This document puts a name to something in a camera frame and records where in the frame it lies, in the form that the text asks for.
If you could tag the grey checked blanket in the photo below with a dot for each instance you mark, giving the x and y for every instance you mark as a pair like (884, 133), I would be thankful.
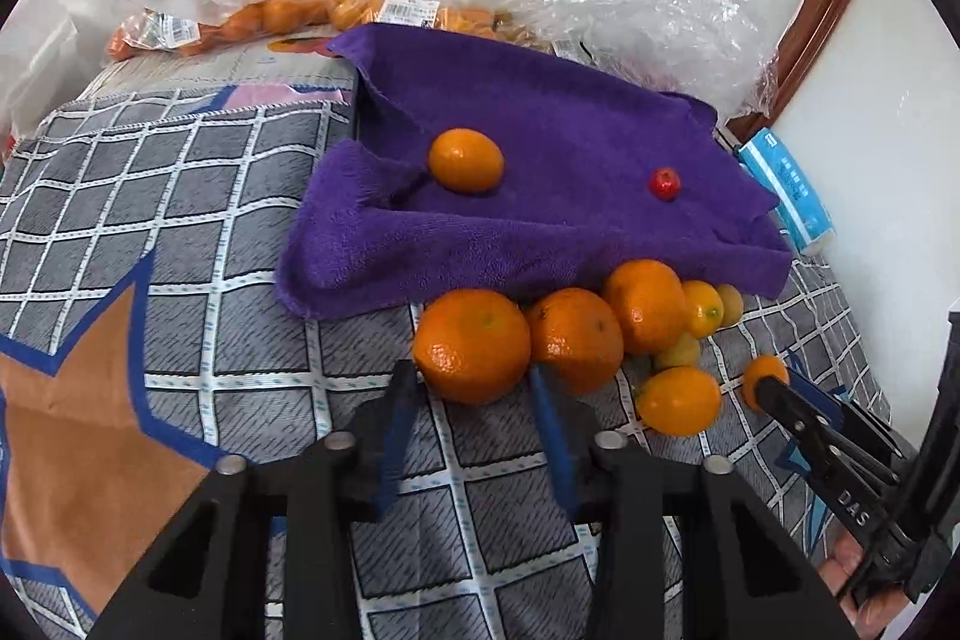
(225, 197)

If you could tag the red cherry tomato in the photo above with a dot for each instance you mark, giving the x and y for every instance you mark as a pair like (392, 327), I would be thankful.
(664, 183)

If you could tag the yellow-orange kumquat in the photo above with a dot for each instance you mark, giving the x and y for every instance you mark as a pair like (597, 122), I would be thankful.
(705, 310)

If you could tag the medium orange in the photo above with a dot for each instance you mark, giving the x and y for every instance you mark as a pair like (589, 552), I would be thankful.
(645, 306)
(576, 340)

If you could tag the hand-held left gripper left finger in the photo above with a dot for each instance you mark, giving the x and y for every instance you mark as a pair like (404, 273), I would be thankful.
(394, 441)

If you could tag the greenish-brown kumquat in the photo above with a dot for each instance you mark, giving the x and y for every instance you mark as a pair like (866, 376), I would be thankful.
(731, 304)

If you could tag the pile of bagged kumquats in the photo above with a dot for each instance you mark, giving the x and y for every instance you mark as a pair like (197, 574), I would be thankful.
(352, 10)

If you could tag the person's right hand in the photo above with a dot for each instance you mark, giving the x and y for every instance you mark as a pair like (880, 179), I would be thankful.
(840, 569)

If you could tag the brown wooden door frame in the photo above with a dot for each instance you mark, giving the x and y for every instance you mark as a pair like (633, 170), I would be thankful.
(817, 18)

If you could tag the yellow-green kumquat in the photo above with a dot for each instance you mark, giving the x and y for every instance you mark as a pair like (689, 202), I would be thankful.
(679, 355)

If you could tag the pile of bagged tangerines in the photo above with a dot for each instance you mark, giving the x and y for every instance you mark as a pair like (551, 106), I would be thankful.
(277, 14)

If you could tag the small tangerine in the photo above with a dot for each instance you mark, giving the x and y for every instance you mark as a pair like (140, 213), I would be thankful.
(466, 160)

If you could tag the purple towel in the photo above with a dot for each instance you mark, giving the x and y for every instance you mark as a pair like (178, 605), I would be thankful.
(562, 115)

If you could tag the oval orange kumquat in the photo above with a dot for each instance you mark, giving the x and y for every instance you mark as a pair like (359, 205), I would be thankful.
(679, 401)

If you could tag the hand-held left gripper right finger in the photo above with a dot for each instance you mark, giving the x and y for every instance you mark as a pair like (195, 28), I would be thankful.
(556, 441)

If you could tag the blue tissue pack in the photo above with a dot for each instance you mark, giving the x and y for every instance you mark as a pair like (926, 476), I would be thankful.
(787, 190)

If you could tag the crumpled clear plastic bag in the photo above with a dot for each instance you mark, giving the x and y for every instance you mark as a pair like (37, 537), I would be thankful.
(660, 10)

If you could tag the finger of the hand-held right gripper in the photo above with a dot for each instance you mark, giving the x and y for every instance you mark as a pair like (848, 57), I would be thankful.
(795, 419)
(847, 411)

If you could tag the large orange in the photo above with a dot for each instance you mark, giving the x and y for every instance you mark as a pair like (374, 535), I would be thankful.
(471, 347)

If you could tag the small orange kumquat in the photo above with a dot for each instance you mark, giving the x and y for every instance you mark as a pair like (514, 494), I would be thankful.
(761, 374)

